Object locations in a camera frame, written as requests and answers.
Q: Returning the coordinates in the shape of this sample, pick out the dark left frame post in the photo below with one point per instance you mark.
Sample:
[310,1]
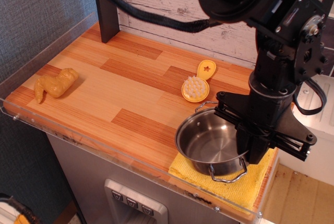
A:
[108,19]

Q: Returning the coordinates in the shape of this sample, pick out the silver dispenser button panel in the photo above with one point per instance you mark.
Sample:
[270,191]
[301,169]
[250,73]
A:
[129,206]

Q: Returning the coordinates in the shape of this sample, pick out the yellow scrub brush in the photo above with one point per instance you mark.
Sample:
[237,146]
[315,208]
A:
[196,88]

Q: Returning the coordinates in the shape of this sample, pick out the grey toy kitchen cabinet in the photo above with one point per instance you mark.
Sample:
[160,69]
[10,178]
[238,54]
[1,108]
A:
[87,170]

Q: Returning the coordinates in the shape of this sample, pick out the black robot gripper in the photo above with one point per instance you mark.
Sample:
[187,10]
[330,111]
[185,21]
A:
[262,123]

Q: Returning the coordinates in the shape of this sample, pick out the yellow folded cloth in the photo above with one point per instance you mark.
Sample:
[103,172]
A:
[243,192]

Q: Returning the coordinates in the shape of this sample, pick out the white toy sink unit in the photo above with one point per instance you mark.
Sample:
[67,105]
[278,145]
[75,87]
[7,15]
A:
[319,162]

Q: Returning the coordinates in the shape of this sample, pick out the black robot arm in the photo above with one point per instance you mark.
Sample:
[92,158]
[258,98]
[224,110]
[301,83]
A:
[290,53]

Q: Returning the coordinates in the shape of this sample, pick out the yellow object bottom left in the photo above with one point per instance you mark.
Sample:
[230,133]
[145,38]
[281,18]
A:
[13,211]

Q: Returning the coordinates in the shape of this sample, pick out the stainless steel pan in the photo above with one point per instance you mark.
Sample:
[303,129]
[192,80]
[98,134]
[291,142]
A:
[209,143]

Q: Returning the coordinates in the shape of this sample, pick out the clear acrylic table guard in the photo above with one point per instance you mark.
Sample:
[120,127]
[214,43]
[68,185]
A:
[126,103]

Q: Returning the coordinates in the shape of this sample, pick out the toy chicken wing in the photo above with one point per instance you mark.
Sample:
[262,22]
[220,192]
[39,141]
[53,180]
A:
[54,86]

